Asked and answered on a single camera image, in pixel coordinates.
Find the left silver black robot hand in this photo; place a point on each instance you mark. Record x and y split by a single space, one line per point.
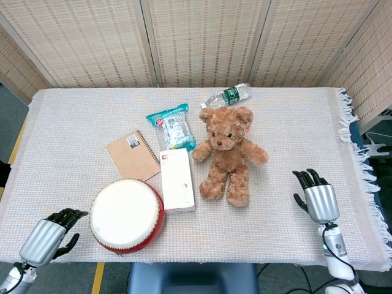
46 239

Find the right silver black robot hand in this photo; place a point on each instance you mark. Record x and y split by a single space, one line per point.
318 200

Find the brown plush teddy bear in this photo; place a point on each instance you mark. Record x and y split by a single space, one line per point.
226 153

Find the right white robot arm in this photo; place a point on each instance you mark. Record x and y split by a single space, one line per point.
338 257

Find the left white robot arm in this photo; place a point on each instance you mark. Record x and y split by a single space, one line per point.
15 278

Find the beige woven tablecloth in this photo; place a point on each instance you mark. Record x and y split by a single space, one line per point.
275 137

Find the red drum with white skin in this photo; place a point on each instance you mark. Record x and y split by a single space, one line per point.
124 214

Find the brown spiral notebook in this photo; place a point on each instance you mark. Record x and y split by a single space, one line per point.
133 156

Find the clear plastic water bottle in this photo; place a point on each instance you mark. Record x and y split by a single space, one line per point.
229 95

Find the white desk lamp box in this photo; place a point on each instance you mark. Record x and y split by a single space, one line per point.
177 180

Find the teal snack bag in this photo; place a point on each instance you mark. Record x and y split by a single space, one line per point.
174 130

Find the bamboo folding screen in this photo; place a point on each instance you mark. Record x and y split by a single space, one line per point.
196 39

